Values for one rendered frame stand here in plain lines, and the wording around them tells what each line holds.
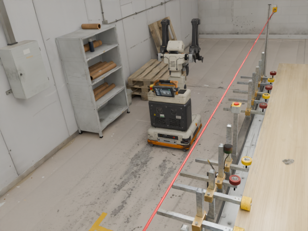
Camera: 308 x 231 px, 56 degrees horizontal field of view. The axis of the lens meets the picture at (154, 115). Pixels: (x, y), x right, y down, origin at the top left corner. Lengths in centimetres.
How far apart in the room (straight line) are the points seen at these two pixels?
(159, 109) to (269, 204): 226
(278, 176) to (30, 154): 311
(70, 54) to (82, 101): 71
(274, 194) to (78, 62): 306
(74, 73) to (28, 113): 86
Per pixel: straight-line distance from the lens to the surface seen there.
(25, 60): 368
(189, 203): 326
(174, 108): 377
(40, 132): 424
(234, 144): 265
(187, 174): 227
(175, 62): 389
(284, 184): 219
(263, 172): 226
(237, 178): 218
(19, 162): 411
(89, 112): 446
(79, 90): 438
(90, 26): 454
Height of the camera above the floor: 230
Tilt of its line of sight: 27 degrees down
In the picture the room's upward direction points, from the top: 6 degrees counter-clockwise
